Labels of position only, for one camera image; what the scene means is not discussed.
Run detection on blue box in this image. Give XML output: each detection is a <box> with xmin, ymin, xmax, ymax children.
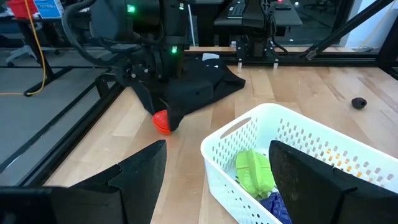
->
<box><xmin>33</xmin><ymin>0</ymin><xmax>65</xmax><ymax>19</ymax></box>

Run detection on black laptop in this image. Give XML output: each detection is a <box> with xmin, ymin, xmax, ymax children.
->
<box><xmin>228</xmin><ymin>0</ymin><xmax>247</xmax><ymax>20</ymax></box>

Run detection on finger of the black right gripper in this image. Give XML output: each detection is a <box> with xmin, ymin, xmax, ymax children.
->
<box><xmin>131</xmin><ymin>80</ymin><xmax>155</xmax><ymax>116</ymax></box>
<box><xmin>159</xmin><ymin>78</ymin><xmax>216</xmax><ymax>132</ymax></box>

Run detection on white perforated plastic basket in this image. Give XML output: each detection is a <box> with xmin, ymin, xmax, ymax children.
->
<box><xmin>200</xmin><ymin>103</ymin><xmax>398</xmax><ymax>224</ymax></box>

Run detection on green toy starfruit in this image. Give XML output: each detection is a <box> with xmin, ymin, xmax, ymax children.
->
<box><xmin>235</xmin><ymin>148</ymin><xmax>276</xmax><ymax>200</ymax></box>

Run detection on white cable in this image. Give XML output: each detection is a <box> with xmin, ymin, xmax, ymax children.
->
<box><xmin>187</xmin><ymin>12</ymin><xmax>197</xmax><ymax>47</ymax></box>

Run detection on white office chair base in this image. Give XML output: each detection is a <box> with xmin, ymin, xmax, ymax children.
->
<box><xmin>5</xmin><ymin>43</ymin><xmax>60</xmax><ymax>68</ymax></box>

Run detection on red toy strawberry green cap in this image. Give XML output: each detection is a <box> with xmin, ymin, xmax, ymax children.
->
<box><xmin>152</xmin><ymin>109</ymin><xmax>172</xmax><ymax>136</ymax></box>

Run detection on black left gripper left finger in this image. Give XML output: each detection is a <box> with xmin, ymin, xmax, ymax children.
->
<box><xmin>0</xmin><ymin>139</ymin><xmax>168</xmax><ymax>224</ymax></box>

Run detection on yellow cable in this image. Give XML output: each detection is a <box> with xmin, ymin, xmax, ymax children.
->
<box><xmin>0</xmin><ymin>0</ymin><xmax>47</xmax><ymax>96</ymax></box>

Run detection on black aluminium table frame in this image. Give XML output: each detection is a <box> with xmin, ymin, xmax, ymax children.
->
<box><xmin>0</xmin><ymin>0</ymin><xmax>398</xmax><ymax>187</ymax></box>

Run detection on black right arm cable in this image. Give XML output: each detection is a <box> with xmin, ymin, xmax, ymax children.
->
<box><xmin>61</xmin><ymin>0</ymin><xmax>141</xmax><ymax>68</ymax></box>

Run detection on black cloth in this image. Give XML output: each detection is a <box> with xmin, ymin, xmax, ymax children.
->
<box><xmin>178</xmin><ymin>57</ymin><xmax>246</xmax><ymax>108</ymax></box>

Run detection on purple toy grapes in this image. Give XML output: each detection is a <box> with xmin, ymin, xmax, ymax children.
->
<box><xmin>259</xmin><ymin>191</ymin><xmax>293</xmax><ymax>224</ymax></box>

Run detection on red bin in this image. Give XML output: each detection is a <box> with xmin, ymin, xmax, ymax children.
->
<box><xmin>6</xmin><ymin>0</ymin><xmax>40</xmax><ymax>19</ymax></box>

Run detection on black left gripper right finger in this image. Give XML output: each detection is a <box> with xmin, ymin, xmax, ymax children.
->
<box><xmin>268</xmin><ymin>139</ymin><xmax>398</xmax><ymax>224</ymax></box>

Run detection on black standing desk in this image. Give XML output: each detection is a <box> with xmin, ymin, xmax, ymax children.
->
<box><xmin>0</xmin><ymin>15</ymin><xmax>75</xmax><ymax>97</ymax></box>

